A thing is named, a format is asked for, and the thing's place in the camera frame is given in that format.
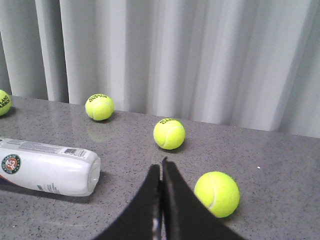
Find white Wilson tennis ball can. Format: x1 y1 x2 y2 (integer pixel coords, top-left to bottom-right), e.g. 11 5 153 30
0 137 101 197

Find grey pleated curtain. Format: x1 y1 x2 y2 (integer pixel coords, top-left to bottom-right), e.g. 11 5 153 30
0 0 320 138

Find right tennis ball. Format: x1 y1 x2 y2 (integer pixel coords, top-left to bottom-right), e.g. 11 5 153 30
153 118 186 150

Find center tennis ball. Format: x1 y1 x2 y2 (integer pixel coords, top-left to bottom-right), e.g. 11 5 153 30
85 93 114 121

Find Roland Garros tennis ball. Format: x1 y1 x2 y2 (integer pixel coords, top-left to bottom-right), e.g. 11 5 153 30
0 89 12 116

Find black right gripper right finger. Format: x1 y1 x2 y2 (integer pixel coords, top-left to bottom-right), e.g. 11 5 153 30
162 157 243 240

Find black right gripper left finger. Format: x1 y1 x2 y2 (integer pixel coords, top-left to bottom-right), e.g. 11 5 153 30
96 164 160 240

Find near-right tennis ball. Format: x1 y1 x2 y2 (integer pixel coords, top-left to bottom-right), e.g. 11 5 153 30
194 171 240 218

